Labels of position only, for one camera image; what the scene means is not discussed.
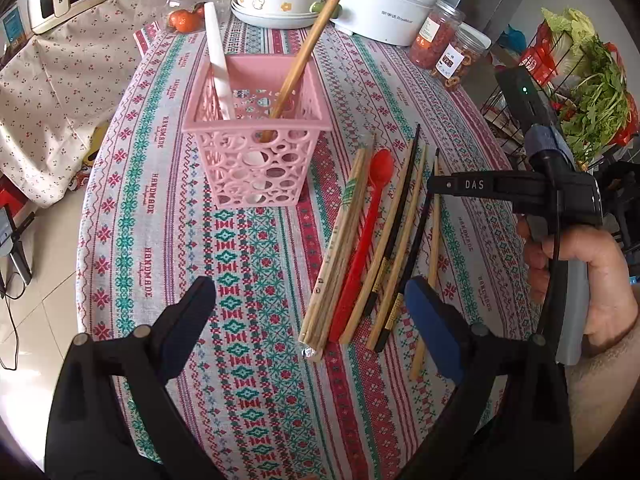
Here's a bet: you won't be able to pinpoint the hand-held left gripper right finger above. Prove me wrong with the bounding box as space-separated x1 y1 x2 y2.
400 276 576 480

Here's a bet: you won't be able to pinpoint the pink plastic basket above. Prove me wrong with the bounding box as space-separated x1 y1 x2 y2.
181 54 332 208

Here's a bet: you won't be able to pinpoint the jar of red dried berries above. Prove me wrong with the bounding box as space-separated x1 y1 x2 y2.
410 0 466 71

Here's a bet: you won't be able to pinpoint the bare bamboo chopstick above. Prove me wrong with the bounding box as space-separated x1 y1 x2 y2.
316 132 377 361
307 145 373 358

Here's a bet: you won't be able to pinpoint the bamboo chopsticks pair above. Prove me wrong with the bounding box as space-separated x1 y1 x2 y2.
299 146 370 363

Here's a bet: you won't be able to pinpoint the black phone tripod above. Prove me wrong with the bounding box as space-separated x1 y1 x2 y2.
0 205 37 301

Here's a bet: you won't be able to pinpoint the leafy greens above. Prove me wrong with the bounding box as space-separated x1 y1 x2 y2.
560 40 633 161

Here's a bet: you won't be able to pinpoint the person's right forearm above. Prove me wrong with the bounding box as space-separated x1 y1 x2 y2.
565 310 640 471

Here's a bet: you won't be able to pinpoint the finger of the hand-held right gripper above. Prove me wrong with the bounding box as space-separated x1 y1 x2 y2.
427 170 533 207

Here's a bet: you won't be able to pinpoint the floral print cloth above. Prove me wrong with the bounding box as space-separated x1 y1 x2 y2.
0 0 241 208

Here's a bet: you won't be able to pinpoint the black wire rack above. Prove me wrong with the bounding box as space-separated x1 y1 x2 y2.
482 25 640 176

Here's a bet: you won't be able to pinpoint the napa cabbage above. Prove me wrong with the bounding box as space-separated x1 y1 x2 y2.
542 7 606 81

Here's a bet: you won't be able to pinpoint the person's right hand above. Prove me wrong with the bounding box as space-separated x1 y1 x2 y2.
517 214 640 357

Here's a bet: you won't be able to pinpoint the patterned striped tablecloth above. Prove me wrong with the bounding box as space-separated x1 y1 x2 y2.
75 10 531 480

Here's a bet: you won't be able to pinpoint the white electric pot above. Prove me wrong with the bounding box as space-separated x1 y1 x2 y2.
325 0 453 43

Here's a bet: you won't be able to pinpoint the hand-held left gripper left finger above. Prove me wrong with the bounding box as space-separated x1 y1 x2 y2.
45 276 226 480

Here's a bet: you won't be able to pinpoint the white plastic spatula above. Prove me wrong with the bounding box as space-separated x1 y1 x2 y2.
202 2 236 121

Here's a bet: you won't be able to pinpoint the jar of dried fruit slices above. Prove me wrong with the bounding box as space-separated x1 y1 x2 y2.
431 25 492 91

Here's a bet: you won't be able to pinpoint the black chopstick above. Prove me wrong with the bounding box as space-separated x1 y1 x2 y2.
362 123 422 318
375 147 442 353

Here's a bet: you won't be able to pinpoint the long bamboo utensil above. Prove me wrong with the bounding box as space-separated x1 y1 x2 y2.
260 0 366 143

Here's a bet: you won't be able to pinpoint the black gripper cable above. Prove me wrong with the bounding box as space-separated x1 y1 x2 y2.
537 180 568 341

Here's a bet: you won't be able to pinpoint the red plastic spoon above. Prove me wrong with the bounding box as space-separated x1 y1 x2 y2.
327 149 396 345

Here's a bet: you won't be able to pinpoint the white plate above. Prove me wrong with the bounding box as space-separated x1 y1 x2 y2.
231 0 326 29

